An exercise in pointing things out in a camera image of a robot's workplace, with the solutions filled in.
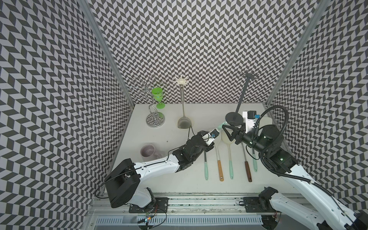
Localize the cream utensil rack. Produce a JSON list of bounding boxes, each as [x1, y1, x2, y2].
[[175, 75, 193, 129]]

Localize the white spatula wooden handle rack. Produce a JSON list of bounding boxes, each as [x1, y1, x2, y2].
[[213, 133, 224, 182]]

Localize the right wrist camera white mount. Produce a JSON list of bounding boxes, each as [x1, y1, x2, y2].
[[242, 110, 260, 133]]

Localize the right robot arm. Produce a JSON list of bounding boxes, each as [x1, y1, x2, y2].
[[222, 105, 368, 230]]

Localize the pink ceramic cup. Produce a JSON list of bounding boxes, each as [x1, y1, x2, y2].
[[140, 144, 163, 162]]

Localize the green plastic goblet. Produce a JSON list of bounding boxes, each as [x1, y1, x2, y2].
[[151, 87, 165, 109]]

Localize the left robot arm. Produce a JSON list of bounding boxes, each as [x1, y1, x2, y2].
[[103, 128, 220, 210]]

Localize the steel spoon brown handle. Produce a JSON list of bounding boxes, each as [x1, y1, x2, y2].
[[241, 144, 253, 183]]

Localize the grey turner mint handle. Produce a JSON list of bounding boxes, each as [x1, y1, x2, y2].
[[204, 151, 209, 181]]

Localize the grey spatula mint handle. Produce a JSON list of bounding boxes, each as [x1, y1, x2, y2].
[[252, 149, 258, 172]]

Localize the metal base rail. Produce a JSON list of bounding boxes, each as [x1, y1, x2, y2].
[[86, 192, 331, 230]]

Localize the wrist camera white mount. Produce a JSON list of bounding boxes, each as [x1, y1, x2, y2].
[[242, 110, 260, 133], [203, 128, 221, 146]]

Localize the chrome wire glass rack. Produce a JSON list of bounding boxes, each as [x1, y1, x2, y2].
[[128, 75, 165, 128]]

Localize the dark grey utensil rack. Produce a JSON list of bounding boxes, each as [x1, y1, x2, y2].
[[225, 72, 256, 127]]

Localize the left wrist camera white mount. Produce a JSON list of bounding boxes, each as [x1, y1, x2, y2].
[[203, 128, 221, 146]]

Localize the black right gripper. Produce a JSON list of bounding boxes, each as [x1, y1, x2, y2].
[[222, 121, 269, 156]]

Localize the white spatula mint handle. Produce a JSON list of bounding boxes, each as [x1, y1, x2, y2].
[[221, 131, 234, 180]]

